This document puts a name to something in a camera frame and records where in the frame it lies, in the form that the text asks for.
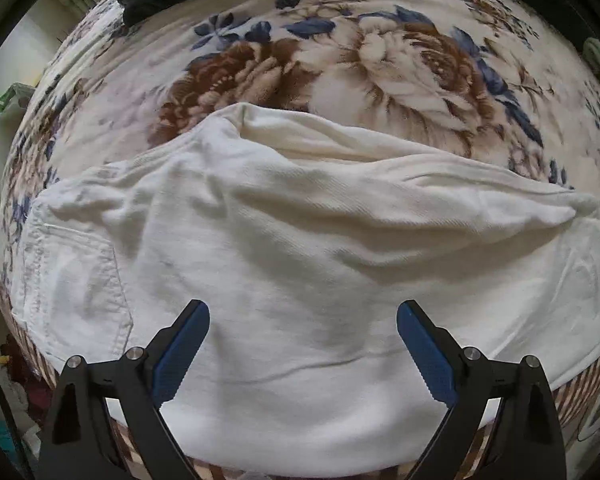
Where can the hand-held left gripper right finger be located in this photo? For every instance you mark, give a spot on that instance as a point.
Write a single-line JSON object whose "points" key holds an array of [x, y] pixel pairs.
{"points": [[427, 355]]}

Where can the white pants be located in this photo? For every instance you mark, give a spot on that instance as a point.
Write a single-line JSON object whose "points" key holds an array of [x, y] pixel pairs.
{"points": [[290, 270]]}

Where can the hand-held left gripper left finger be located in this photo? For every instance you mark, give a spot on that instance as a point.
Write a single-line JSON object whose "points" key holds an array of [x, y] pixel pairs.
{"points": [[180, 350]]}

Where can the green white plastic bag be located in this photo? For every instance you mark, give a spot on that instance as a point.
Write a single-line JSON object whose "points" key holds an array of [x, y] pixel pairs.
{"points": [[12, 96]]}

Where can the floral printed blanket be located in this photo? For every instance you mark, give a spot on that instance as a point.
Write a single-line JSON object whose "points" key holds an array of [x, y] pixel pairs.
{"points": [[380, 60]]}

